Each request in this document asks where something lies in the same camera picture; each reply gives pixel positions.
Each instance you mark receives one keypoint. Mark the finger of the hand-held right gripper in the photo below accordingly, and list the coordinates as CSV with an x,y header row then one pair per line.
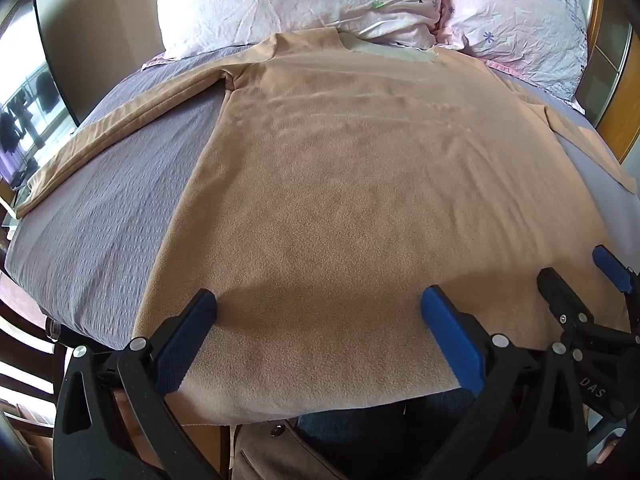
x,y
562,295
612,267

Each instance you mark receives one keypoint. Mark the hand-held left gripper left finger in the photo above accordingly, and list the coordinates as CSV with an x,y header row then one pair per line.
x,y
189,332

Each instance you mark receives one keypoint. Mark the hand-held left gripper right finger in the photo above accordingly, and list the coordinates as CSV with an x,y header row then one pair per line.
x,y
450,332

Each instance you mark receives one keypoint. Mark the beige fleece long-sleeve shirt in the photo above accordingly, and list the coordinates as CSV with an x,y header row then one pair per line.
x,y
350,200

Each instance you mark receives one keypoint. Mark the window with hanging clothes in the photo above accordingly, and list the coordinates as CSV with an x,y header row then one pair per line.
x,y
25,120

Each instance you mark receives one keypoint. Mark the person's blue jeans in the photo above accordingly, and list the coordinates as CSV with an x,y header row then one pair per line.
x,y
380,435

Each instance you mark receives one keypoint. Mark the person's brown coat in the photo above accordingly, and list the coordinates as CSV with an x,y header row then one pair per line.
x,y
280,450

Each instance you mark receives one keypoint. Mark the grey textured bedspread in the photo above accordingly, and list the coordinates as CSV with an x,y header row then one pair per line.
x,y
110,200

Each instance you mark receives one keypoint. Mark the wooden slatted chair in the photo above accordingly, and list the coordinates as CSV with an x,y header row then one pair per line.
x,y
25,375

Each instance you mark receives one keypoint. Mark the wooden headboard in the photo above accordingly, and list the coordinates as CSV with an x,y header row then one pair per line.
x,y
612,75

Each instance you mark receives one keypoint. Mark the pink floral pillow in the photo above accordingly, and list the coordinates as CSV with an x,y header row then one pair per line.
x,y
520,20

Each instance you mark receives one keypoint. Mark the dark upright panel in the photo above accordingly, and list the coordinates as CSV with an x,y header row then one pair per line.
x,y
55,50

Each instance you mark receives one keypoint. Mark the white floral pillow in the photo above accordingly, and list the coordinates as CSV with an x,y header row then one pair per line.
x,y
300,2

